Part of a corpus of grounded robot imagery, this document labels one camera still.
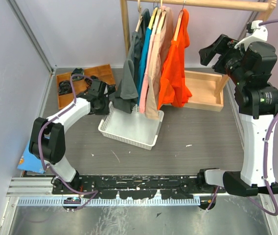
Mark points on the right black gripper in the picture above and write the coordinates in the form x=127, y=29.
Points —
x=224, y=45

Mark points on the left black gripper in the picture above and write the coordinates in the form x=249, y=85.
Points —
x=106, y=110

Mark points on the orange t shirt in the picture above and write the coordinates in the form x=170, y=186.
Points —
x=173, y=89

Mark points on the wooden hanger with metal hook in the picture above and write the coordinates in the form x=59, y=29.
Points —
x=179, y=21

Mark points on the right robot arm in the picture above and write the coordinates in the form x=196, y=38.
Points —
x=249, y=68

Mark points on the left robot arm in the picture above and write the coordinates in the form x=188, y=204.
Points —
x=47, y=141

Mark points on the grey t shirt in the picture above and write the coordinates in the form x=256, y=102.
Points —
x=126, y=96

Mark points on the pink t shirt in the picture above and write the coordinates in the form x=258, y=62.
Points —
x=150, y=87

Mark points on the beige t shirt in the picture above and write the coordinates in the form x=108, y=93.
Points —
x=166, y=36

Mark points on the blue t shirt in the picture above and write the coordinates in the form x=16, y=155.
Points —
x=143, y=61

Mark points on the wooden hanger blue shirt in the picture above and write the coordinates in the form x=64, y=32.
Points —
x=152, y=18

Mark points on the wooden hanger grey shirt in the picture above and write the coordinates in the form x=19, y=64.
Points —
x=140, y=15

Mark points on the brown wooden compartment tray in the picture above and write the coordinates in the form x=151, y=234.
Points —
x=103, y=72

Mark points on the rolled dark sock top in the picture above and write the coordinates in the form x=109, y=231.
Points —
x=77, y=71

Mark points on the rolled black sock left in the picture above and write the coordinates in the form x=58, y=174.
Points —
x=64, y=87

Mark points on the white plastic basket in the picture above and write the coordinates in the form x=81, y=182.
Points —
x=134, y=128

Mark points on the wooden clothes rack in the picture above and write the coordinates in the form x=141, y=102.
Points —
x=207, y=88

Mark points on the blue patterned cloth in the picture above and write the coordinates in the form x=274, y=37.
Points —
x=29, y=162

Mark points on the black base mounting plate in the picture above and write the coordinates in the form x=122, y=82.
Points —
x=140, y=186

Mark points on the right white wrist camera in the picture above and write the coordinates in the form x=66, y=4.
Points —
x=256, y=32

